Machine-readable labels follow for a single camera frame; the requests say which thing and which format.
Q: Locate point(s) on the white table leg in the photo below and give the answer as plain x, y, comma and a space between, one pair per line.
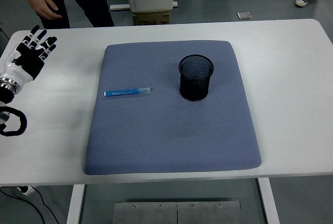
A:
75, 203
268, 200

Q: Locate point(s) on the brown cardboard box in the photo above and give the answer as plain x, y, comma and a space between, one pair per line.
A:
151, 18

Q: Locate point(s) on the black mesh pen holder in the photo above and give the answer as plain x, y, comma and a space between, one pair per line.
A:
193, 88

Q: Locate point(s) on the blue-grey padded mat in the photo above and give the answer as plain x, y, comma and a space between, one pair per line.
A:
161, 135

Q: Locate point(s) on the white base bar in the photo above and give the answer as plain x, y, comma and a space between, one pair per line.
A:
119, 7

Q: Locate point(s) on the person in dark trousers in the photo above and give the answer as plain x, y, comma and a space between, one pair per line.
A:
86, 2

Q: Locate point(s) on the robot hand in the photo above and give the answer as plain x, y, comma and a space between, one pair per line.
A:
27, 63

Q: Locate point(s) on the blue marker with clear cap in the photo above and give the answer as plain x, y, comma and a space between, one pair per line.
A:
122, 92

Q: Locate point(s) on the grey floor socket plate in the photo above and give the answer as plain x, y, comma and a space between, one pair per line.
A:
244, 15

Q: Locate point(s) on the person's hand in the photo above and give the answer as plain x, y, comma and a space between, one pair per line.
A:
41, 2

